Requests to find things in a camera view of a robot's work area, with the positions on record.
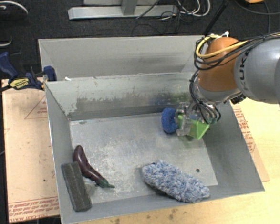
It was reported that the blue and white fluffy cloth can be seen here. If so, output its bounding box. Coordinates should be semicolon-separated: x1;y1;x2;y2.
141;156;211;207

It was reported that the grey metal bin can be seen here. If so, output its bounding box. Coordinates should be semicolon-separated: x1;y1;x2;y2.
38;24;267;224

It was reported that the brown cardboard board red print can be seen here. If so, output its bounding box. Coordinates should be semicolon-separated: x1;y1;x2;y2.
0;61;273;224

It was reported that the blue round sponge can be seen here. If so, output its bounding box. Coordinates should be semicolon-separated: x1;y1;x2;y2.
160;107;180;135

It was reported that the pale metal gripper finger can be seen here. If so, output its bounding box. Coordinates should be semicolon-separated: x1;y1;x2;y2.
175;122;194;138
175;107;188;121

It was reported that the dark green flat block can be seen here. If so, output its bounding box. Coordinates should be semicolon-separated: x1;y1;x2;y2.
60;160;93;213

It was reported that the purple toy eggplant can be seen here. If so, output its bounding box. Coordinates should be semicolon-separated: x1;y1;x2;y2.
72;142;116;192

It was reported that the bright green block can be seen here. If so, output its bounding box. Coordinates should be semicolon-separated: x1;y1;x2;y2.
177;112;211;142

